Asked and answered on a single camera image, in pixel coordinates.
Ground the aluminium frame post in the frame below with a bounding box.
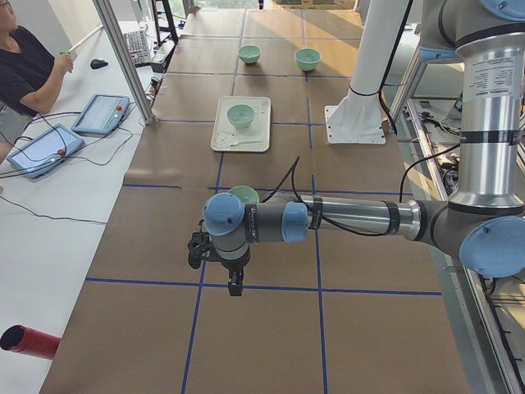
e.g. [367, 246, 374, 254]
[93, 0, 155, 125]

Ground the white plastic spoon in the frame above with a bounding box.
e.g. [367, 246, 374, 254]
[227, 140, 262, 148]

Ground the green bowl with clear pieces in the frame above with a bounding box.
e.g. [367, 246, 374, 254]
[294, 48, 322, 72]

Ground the cream bear tray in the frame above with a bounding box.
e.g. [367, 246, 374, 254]
[210, 96, 272, 153]

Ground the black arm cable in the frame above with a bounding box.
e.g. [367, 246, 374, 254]
[260, 155, 461, 237]

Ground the red cylinder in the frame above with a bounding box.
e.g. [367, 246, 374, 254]
[1, 325, 61, 360]

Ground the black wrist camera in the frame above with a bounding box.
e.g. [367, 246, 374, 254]
[187, 231, 212, 269]

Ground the blue teach pendant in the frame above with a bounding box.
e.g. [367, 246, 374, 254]
[7, 124, 84, 179]
[71, 94, 130, 135]

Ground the green bowl on tray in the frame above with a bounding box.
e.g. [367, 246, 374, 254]
[226, 104, 255, 128]

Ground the blue teach pendant near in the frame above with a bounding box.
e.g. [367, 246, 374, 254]
[7, 124, 84, 179]

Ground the blue teach pendant far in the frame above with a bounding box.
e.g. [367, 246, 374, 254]
[71, 94, 130, 135]

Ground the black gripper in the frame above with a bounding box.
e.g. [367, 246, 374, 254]
[221, 255, 250, 296]

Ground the seated person black shirt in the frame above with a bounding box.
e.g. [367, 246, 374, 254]
[0, 0, 75, 165]

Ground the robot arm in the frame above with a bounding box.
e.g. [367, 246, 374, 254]
[188, 1, 524, 296]

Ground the black computer mouse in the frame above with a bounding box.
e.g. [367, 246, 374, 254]
[89, 58, 108, 70]

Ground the black keyboard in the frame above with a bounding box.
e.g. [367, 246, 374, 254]
[123, 30, 151, 67]

